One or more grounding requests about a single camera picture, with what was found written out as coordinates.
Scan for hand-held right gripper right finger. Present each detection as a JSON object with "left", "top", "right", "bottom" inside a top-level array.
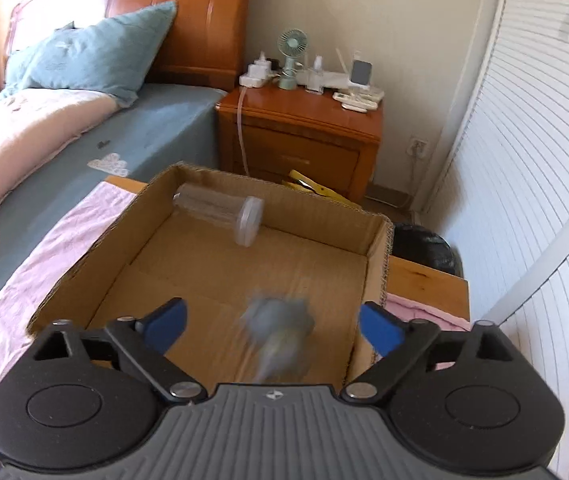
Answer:
[{"left": 341, "top": 302, "right": 520, "bottom": 404}]

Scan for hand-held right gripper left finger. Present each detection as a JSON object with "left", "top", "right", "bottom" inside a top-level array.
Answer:
[{"left": 32, "top": 297, "right": 205, "bottom": 406}]

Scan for brown cardboard box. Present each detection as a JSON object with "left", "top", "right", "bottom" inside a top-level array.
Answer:
[{"left": 27, "top": 161, "right": 395, "bottom": 391}]

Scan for grey toy figure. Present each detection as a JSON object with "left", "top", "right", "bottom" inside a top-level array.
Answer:
[{"left": 244, "top": 294, "right": 316, "bottom": 382}]

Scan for black trash bag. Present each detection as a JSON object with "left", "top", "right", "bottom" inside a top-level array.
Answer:
[{"left": 391, "top": 222, "right": 465, "bottom": 277}]

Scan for clear plastic jar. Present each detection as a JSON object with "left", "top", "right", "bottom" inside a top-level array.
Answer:
[{"left": 173, "top": 183, "right": 265, "bottom": 247}]

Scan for pink tablecloth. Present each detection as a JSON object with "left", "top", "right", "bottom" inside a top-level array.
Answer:
[{"left": 0, "top": 180, "right": 470, "bottom": 480}]

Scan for yellow clothes hangers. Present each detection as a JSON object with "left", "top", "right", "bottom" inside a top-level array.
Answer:
[{"left": 279, "top": 170, "right": 361, "bottom": 207}]

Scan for blue bedsheet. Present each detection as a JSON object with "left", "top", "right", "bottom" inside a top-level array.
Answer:
[{"left": 0, "top": 82, "right": 228, "bottom": 341}]

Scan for wooden nightstand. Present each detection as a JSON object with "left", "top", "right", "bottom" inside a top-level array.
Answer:
[{"left": 214, "top": 85, "right": 384, "bottom": 204}]

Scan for pink floral quilt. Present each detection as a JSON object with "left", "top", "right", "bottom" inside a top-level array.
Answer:
[{"left": 0, "top": 87, "right": 118, "bottom": 241}]

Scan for white rectangular device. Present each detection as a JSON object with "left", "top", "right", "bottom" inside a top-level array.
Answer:
[{"left": 297, "top": 70, "right": 354, "bottom": 89}]

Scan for white power strip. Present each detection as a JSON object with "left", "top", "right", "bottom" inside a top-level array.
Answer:
[{"left": 239, "top": 51, "right": 278, "bottom": 88}]

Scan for phone on white stand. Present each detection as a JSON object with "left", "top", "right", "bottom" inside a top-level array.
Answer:
[{"left": 349, "top": 51, "right": 376, "bottom": 92}]

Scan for small clear bottle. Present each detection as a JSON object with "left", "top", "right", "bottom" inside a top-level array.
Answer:
[{"left": 307, "top": 55, "right": 326, "bottom": 94}]

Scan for blue pillow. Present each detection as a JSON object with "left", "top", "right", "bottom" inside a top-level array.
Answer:
[{"left": 3, "top": 1, "right": 178, "bottom": 108}]

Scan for wooden bed headboard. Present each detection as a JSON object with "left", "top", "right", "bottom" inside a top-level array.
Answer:
[{"left": 2, "top": 0, "right": 260, "bottom": 93}]

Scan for green mini fan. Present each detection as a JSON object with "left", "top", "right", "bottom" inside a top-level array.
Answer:
[{"left": 277, "top": 29, "right": 310, "bottom": 91}]

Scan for white power cable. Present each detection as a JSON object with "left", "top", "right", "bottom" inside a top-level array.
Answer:
[{"left": 236, "top": 85, "right": 254, "bottom": 174}]

